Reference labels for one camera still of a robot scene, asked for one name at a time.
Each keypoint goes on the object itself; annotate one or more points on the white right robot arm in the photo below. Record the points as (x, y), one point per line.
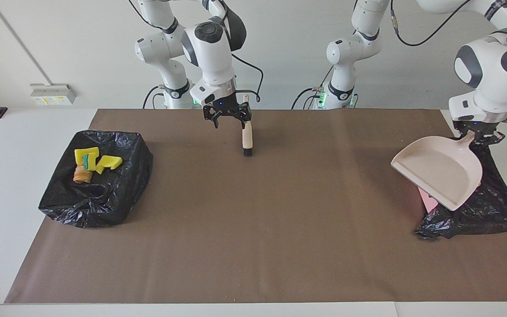
(211, 57)

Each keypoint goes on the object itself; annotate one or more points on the striped croissant piece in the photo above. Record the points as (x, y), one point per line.
(82, 176)

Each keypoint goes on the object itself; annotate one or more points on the brown table mat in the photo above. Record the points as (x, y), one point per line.
(236, 255)

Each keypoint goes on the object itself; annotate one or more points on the notched yellow sponge piece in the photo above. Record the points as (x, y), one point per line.
(109, 163)

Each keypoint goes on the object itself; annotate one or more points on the beige plastic dustpan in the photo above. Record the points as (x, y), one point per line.
(442, 171)

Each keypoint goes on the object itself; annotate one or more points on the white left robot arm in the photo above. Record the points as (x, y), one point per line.
(495, 75)

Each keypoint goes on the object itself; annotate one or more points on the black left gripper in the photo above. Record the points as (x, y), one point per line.
(478, 125)

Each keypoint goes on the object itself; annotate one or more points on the black trash bag over pink bin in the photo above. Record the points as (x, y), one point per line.
(491, 207)

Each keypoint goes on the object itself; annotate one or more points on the black trash bag bin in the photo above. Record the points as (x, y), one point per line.
(117, 189)

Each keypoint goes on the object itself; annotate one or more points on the white wall socket box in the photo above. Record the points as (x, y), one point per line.
(53, 94)

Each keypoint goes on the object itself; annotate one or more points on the beige hand brush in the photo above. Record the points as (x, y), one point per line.
(247, 138)

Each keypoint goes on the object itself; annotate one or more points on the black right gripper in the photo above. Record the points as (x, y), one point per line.
(225, 108)

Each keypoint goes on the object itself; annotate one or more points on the pink bin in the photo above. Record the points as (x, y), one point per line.
(427, 200)

